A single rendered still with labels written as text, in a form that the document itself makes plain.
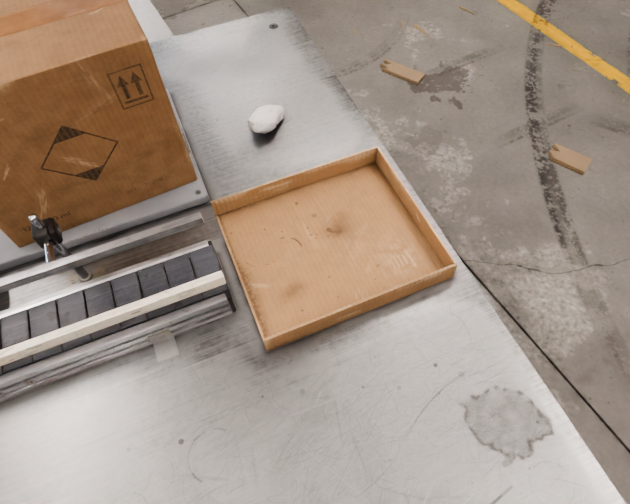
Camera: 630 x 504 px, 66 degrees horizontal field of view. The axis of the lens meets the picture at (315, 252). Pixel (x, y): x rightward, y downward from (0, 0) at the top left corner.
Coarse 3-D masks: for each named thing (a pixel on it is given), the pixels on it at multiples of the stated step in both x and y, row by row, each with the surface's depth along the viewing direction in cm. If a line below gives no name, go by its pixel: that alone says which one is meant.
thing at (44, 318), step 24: (168, 264) 71; (192, 264) 71; (216, 264) 70; (96, 288) 69; (120, 288) 69; (144, 288) 69; (168, 288) 69; (216, 288) 68; (24, 312) 67; (48, 312) 67; (72, 312) 67; (96, 312) 67; (168, 312) 67; (0, 336) 66; (24, 336) 65; (96, 336) 65; (24, 360) 64
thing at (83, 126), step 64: (0, 0) 66; (64, 0) 65; (0, 64) 58; (64, 64) 58; (128, 64) 62; (0, 128) 60; (64, 128) 64; (128, 128) 69; (0, 192) 67; (64, 192) 72; (128, 192) 78
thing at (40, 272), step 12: (192, 216) 65; (156, 228) 64; (168, 228) 64; (180, 228) 65; (120, 240) 63; (132, 240) 63; (144, 240) 64; (84, 252) 62; (96, 252) 62; (108, 252) 63; (48, 264) 62; (60, 264) 62; (72, 264) 62; (84, 264) 63; (12, 276) 61; (24, 276) 61; (36, 276) 61; (48, 276) 62; (0, 288) 60; (12, 288) 61
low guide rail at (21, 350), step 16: (176, 288) 65; (192, 288) 65; (208, 288) 66; (128, 304) 64; (144, 304) 63; (160, 304) 65; (96, 320) 62; (112, 320) 63; (48, 336) 61; (64, 336) 62; (80, 336) 63; (0, 352) 60; (16, 352) 61; (32, 352) 62
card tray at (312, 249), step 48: (240, 192) 79; (288, 192) 83; (336, 192) 83; (384, 192) 82; (240, 240) 78; (288, 240) 78; (336, 240) 78; (384, 240) 77; (432, 240) 75; (288, 288) 73; (336, 288) 73; (384, 288) 73; (288, 336) 67
